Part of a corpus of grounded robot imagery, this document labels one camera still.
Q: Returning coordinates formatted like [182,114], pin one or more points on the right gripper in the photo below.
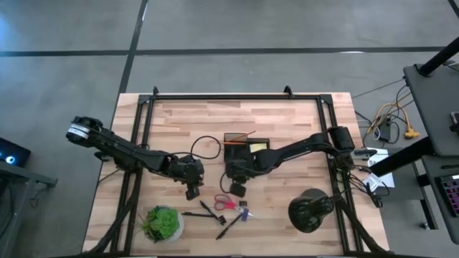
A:
[238,172]

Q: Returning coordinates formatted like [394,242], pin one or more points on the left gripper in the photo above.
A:
[188,170]

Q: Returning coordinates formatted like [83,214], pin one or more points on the black binder clip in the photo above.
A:
[242,204]
[221,219]

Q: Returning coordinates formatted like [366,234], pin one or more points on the black pen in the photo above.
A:
[197,214]
[227,228]
[209,210]

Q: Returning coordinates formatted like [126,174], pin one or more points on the orange pencil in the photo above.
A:
[247,134]
[235,143]

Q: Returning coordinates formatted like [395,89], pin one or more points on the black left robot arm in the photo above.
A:
[118,147]

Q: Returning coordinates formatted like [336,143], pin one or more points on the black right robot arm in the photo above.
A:
[305,143]

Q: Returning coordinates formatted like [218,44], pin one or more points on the black mesh desk organizer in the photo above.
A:
[233,154]

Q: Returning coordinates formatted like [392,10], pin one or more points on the potted green succulent plant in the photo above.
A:
[163,222]

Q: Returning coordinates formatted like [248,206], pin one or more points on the yellow sticky note pad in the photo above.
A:
[258,147]

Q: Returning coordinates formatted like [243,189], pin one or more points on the black power adapter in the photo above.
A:
[384,132]

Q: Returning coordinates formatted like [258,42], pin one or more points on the black desk beam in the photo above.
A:
[401,156]

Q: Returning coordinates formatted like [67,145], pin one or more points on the grey side table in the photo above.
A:
[21,175]

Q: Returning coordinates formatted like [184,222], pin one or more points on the grey desk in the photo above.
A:
[430,186]
[434,107]

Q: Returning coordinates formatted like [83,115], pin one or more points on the keyboard with pink keys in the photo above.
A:
[450,193]

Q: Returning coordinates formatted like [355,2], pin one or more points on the black round pole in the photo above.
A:
[439,57]

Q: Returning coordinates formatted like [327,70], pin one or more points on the black metal table frame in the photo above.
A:
[233,96]

